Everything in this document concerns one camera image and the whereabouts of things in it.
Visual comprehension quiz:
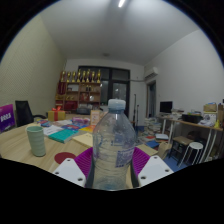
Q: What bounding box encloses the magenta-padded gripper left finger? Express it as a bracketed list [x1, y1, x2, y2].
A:
[52, 147, 96, 188]

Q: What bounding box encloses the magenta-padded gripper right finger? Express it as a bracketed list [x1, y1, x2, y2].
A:
[130, 146, 175, 189]

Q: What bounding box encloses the clear plastic water bottle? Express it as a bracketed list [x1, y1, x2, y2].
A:
[92, 98, 137, 192]

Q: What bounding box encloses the flat round red coaster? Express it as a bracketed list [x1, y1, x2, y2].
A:
[54, 151, 77, 165]

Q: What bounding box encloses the brown paper bag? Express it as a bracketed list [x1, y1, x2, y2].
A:
[157, 142, 173, 160]

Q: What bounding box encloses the beige notebook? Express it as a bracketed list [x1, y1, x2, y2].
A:
[72, 132, 160, 158]

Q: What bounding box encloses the teal book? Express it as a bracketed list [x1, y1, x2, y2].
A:
[48, 128, 79, 144]

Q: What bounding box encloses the stacked books pile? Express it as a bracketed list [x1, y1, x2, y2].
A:
[143, 117, 163, 136]

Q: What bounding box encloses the pale green ribbed cup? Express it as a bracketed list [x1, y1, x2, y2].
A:
[25, 125, 47, 158]

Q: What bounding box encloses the white book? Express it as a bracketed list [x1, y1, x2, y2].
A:
[42, 124, 64, 137]

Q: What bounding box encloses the white round stool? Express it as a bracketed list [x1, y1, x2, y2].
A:
[183, 141, 204, 166]

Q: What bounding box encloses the pink patterned box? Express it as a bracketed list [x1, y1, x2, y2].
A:
[71, 116, 91, 126]

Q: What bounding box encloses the yellow gift box red ribbon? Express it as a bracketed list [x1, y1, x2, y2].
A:
[47, 106, 67, 122]

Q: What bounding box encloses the small standing orange card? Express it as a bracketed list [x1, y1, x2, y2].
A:
[89, 109, 101, 127]

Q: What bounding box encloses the black tripod stand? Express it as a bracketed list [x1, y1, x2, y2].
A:
[132, 93, 140, 129]

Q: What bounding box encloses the cluttered wooden side desk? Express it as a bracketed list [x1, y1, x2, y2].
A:
[156, 111, 224, 164]

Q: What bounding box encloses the black computer monitor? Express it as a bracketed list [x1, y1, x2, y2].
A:
[159, 101, 174, 114]

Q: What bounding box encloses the black office chair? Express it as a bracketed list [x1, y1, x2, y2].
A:
[14, 100, 48, 128]

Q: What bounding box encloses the wooden shelf unit with trophies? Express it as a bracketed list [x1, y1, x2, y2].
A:
[55, 69, 102, 113]

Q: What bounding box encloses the purple sign board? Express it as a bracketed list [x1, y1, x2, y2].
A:
[0, 103, 16, 133]

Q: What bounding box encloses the black framed glass door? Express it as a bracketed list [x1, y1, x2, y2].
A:
[77, 65, 131, 118]

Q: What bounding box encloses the white wall air conditioner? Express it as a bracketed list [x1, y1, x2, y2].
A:
[144, 66, 160, 81]

